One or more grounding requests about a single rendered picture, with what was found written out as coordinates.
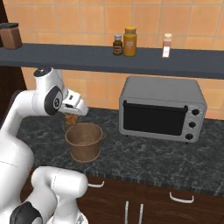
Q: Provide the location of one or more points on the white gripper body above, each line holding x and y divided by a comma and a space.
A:
77, 108

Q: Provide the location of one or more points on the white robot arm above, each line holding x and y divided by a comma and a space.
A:
17, 157

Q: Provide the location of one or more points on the brown round basket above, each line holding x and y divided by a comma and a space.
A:
84, 145

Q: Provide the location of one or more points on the dark wood cabinet door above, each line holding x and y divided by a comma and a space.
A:
180, 215
102, 211

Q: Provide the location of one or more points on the small brown lump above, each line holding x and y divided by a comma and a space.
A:
71, 119

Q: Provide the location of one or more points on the small brown bottle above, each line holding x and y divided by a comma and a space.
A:
117, 46

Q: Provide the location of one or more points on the black toaster oven door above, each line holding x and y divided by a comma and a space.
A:
154, 121

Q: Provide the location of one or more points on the orange jar with yellow lid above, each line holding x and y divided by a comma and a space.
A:
130, 42

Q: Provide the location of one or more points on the grey toaster oven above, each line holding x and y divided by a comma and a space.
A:
163, 93

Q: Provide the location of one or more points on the dark wood drawer front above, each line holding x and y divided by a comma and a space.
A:
116, 189
204, 201

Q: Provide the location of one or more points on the brown jar with black lid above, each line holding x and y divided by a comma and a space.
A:
11, 36

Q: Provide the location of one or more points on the pink and white shaker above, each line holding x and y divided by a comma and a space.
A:
166, 46

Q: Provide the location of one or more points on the dark grey wall shelf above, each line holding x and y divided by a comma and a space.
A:
87, 59

